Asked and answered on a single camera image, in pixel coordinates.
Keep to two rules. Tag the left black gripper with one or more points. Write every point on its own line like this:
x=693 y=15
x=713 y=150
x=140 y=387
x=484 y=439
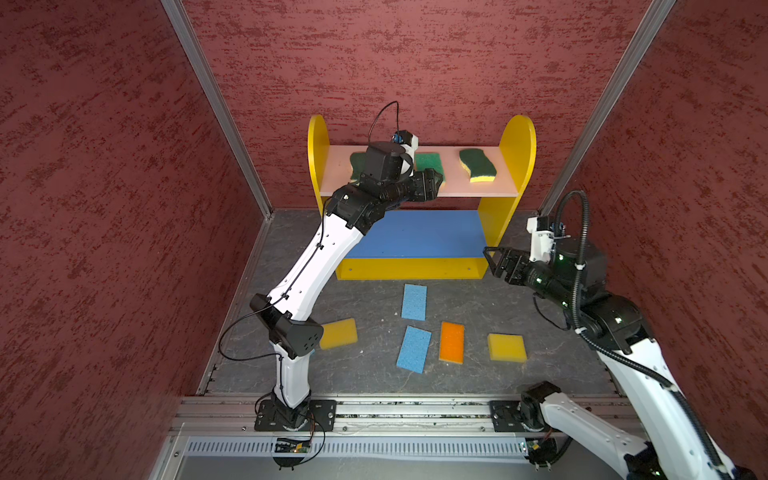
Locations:
x=425 y=190

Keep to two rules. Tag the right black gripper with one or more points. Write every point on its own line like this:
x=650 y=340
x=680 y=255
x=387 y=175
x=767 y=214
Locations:
x=519 y=259

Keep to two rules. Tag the dark green wavy sponge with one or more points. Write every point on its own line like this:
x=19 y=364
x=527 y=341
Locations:
x=477 y=165
x=357 y=162

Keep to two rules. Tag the bright green rectangular sponge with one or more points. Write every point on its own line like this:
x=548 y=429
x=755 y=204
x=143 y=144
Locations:
x=430 y=164

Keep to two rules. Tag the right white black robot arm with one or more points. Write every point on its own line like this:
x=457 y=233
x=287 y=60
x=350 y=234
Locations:
x=676 y=445

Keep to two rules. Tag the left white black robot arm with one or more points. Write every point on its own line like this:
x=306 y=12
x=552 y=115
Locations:
x=347 y=216

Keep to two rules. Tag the yellow wooden shelf unit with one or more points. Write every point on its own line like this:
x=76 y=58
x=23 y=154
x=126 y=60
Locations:
x=518 y=147

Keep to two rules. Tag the pink upper shelf board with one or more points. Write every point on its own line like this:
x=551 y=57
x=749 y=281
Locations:
x=338 y=170

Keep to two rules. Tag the blue lower shelf board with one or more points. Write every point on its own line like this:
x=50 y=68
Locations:
x=423 y=234

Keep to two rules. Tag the yellow sponge right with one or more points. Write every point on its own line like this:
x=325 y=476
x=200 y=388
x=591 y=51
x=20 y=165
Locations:
x=507 y=348

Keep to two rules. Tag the yellow sponge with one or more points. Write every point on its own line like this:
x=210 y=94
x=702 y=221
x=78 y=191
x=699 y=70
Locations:
x=339 y=333
x=507 y=348

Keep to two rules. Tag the orange sponge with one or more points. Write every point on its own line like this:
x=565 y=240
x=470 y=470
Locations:
x=452 y=343

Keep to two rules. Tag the light blue sponge upper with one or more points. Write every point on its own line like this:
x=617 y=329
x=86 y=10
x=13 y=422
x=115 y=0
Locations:
x=414 y=302

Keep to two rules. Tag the light blue sponge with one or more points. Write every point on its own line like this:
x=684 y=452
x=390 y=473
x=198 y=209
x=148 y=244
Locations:
x=414 y=302
x=414 y=349

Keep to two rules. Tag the light blue sponge middle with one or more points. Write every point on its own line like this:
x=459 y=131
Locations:
x=414 y=349

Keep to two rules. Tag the yellow sponge left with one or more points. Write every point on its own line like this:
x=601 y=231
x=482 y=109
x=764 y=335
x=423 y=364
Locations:
x=339 y=333

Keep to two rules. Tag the right small circuit board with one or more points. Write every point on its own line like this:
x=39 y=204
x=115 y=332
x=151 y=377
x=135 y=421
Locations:
x=541 y=448

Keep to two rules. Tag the small circuit board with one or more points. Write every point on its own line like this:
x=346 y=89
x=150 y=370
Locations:
x=541 y=448
x=292 y=446

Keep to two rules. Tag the left aluminium corner profile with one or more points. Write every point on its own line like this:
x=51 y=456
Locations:
x=193 y=50

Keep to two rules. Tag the aluminium corner profile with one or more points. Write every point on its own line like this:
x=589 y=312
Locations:
x=193 y=50
x=643 y=37

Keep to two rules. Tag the left small circuit board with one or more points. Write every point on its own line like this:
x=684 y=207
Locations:
x=292 y=446

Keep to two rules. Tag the right aluminium corner profile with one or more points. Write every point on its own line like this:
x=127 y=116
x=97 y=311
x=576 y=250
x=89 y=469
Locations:
x=643 y=37

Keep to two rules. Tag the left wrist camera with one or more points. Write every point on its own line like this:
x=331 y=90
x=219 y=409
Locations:
x=407 y=140

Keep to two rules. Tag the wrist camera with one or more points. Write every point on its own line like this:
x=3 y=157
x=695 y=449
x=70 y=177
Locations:
x=407 y=140
x=544 y=232

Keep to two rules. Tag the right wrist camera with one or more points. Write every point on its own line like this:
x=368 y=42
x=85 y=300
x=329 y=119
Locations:
x=544 y=232

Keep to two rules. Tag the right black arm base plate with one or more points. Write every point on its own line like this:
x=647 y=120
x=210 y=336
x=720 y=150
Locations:
x=504 y=415

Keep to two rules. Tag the white slotted cable duct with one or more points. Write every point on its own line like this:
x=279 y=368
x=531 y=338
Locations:
x=482 y=449

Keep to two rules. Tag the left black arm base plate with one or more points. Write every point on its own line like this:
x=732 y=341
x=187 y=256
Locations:
x=273 y=416

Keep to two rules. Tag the aluminium mounting rail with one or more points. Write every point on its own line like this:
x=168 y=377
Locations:
x=355 y=415

